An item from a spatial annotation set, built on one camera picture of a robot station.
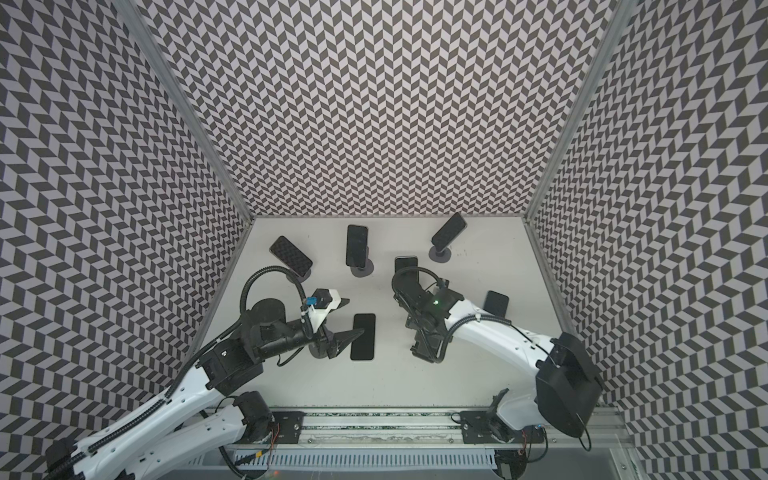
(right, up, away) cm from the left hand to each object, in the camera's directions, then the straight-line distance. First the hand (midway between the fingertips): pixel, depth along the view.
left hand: (354, 318), depth 66 cm
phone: (-28, +13, +36) cm, 47 cm away
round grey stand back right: (+25, +12, +39) cm, 48 cm away
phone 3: (+11, +12, +20) cm, 26 cm away
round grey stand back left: (-23, +6, +31) cm, 39 cm away
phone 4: (+28, +22, +32) cm, 48 cm away
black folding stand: (+18, -11, +12) cm, 25 cm away
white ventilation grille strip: (-2, -34, +3) cm, 34 cm away
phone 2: (-4, +16, +31) cm, 35 cm away
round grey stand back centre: (-2, +7, +35) cm, 36 cm away
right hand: (+18, -7, +15) cm, 24 cm away
